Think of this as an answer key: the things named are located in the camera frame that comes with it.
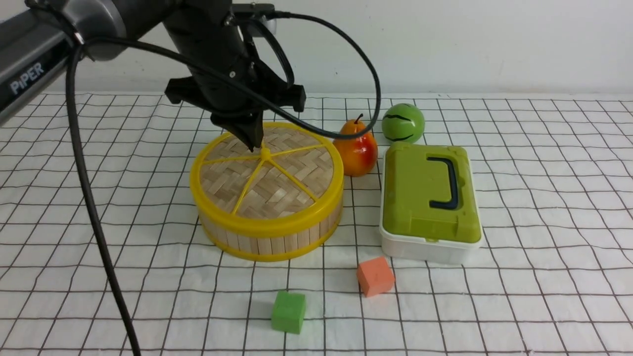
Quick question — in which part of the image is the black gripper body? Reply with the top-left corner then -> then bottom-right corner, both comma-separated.
165,5 -> 307,123

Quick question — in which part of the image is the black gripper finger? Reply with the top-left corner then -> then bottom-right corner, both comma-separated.
219,113 -> 263,152

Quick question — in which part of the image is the yellow bamboo steamer lid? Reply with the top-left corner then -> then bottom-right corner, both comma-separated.
189,122 -> 344,243

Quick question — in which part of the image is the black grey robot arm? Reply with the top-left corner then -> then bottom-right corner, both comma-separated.
0,0 -> 307,122

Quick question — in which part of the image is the bamboo steamer basket base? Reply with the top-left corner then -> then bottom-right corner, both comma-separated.
199,198 -> 344,262

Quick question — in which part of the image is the orange red toy pear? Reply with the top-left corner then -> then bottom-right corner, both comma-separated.
333,132 -> 378,177

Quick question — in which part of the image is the green toy watermelon ball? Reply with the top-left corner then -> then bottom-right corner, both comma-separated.
382,103 -> 425,143

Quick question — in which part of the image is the green foam cube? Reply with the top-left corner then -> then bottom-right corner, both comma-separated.
271,290 -> 307,334

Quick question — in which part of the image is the orange foam cube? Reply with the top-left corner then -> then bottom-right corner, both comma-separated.
357,256 -> 395,298

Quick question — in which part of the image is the green lidded white box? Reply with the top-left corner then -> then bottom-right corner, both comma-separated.
378,142 -> 483,266

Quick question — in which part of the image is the black cable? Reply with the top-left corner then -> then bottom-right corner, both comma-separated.
27,0 -> 382,356

